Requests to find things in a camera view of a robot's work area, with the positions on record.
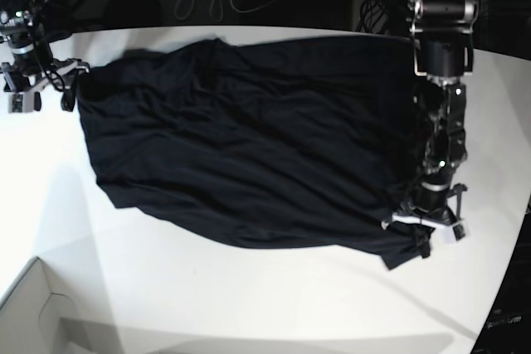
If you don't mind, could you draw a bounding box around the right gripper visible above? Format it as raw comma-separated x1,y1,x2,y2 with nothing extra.
1,58,90,112

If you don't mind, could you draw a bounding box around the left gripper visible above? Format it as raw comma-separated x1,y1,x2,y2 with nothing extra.
381,183,467,259

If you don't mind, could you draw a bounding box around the black t-shirt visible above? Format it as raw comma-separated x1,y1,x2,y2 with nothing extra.
77,36,424,269

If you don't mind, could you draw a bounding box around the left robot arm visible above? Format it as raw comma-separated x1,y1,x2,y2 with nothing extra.
382,0,480,259

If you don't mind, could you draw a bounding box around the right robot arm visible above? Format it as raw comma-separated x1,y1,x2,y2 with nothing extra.
1,0,90,114

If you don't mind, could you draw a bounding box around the white cardboard box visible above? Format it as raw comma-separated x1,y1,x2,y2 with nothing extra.
1,258,92,353

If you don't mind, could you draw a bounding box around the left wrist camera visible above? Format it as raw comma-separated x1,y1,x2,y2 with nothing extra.
441,221,466,244

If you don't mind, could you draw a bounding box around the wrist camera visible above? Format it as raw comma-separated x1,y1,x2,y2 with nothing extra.
441,221,466,244
7,93,36,114

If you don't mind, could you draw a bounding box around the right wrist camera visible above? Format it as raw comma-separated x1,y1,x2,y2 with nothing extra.
7,93,36,114

